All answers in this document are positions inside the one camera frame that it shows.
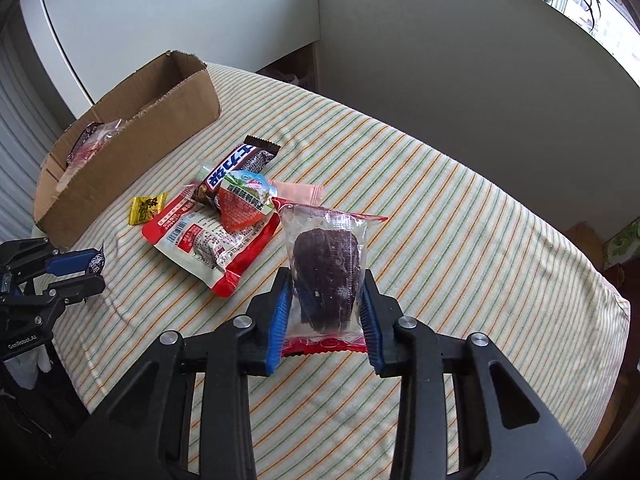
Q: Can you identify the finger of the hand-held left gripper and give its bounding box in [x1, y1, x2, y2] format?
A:
[46, 274, 107, 307]
[10, 239, 104, 277]

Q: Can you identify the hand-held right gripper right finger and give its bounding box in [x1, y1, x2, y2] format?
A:
[357, 270, 586, 480]

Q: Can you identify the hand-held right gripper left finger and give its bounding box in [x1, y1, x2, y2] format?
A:
[75, 267, 294, 480]

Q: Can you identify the small black snack packet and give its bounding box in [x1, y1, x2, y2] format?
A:
[87, 245, 108, 275]

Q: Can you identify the clear packet with brown cake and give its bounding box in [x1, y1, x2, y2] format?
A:
[272, 197, 390, 356]

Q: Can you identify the yellow candy packet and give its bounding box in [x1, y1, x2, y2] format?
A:
[128, 196, 166, 226]

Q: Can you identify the red white snack packet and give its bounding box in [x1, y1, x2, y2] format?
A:
[141, 195, 283, 297]

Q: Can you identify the cardboard box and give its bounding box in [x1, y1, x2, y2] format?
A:
[32, 50, 222, 251]

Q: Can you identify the red jelly packet green top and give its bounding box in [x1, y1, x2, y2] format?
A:
[218, 170, 278, 233]

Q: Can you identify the pink snack packet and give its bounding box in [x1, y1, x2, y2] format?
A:
[267, 179, 325, 207]

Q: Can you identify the brown chocolate bar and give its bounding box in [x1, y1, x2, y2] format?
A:
[192, 135, 282, 211]
[66, 122, 103, 166]

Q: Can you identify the bagged sliced bread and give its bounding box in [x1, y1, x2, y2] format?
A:
[65, 119, 132, 181]

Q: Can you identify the striped tablecloth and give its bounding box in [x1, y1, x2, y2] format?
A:
[47, 62, 632, 480]

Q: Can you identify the white ribbed panel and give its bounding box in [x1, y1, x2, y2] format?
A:
[0, 25, 76, 246]

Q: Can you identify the dark wooden cabinet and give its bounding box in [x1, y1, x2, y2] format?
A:
[564, 221, 608, 270]

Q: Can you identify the green printed box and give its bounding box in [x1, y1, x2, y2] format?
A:
[602, 222, 640, 273]

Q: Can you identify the white cabinet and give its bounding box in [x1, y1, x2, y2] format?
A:
[20, 0, 321, 121]

